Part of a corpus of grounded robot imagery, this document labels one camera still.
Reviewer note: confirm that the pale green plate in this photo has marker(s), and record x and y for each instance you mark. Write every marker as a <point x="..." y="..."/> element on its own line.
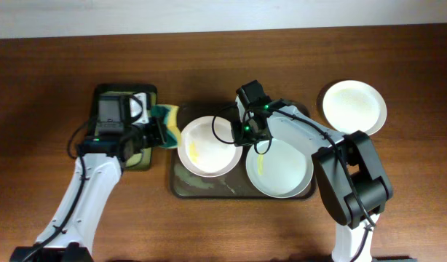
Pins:
<point x="278" y="170"/>

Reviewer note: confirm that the brown serving tray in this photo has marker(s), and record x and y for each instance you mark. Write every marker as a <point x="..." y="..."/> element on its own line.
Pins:
<point x="186" y="185"/>

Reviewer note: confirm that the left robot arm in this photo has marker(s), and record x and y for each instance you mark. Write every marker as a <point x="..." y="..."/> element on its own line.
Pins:
<point x="70" y="233"/>

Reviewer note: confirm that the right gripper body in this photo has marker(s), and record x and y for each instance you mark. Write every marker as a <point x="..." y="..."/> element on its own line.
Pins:
<point x="245" y="133"/>

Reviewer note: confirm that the green yellow sponge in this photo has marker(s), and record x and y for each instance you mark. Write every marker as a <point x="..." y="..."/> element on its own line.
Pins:
<point x="167" y="117"/>

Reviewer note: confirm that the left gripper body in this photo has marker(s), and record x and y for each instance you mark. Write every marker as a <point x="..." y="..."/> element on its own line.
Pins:
<point x="146" y="135"/>

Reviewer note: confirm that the white plate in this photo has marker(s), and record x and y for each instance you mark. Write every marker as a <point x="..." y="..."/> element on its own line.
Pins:
<point x="202" y="153"/>
<point x="349" y="106"/>

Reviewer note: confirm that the black sponge tray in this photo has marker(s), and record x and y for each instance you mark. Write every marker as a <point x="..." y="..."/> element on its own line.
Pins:
<point x="139" y="161"/>

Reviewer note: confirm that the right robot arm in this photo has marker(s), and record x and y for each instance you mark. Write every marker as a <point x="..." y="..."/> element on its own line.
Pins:
<point x="352" y="182"/>

